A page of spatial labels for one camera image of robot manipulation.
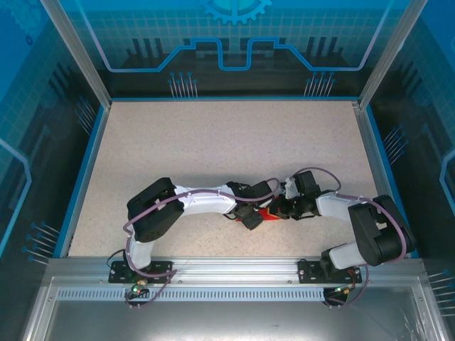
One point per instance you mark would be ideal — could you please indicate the red paper sheet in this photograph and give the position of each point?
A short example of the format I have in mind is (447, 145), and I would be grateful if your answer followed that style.
(266, 215)

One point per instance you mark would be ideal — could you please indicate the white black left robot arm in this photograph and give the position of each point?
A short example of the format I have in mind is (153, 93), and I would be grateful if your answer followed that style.
(156, 213)

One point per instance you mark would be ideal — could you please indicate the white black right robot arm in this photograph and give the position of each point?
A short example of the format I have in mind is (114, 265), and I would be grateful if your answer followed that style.
(380, 231)

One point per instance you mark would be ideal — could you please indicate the sheet metal tray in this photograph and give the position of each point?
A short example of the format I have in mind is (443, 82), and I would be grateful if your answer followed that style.
(227, 319)

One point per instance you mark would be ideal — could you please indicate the blue table edge strip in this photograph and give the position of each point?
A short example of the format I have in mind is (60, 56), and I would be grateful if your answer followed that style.
(392, 184)
(82, 184)

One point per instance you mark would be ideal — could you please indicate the blue circuit print panel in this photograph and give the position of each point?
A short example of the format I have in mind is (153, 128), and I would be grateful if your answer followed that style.
(426, 106)
(32, 106)

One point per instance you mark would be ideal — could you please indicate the blue panel with gear print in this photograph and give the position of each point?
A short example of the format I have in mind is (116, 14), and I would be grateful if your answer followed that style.
(160, 28)

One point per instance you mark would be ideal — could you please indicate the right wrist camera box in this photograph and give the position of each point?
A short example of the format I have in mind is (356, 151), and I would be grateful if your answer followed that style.
(290, 188)

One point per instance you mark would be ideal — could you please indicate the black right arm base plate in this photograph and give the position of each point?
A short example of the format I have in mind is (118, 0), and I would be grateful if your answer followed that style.
(309, 271)

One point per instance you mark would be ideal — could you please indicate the aluminium mounting rail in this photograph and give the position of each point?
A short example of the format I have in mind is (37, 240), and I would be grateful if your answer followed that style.
(234, 270)

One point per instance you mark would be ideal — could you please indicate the aluminium table edge rail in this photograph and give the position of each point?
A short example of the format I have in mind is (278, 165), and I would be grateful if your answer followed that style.
(374, 160)

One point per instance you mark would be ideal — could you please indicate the aluminium frame post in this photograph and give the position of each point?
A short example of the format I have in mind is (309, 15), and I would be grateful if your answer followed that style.
(85, 60)
(385, 60)

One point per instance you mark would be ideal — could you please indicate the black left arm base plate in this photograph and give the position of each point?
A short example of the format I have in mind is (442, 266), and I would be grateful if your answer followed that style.
(119, 275)

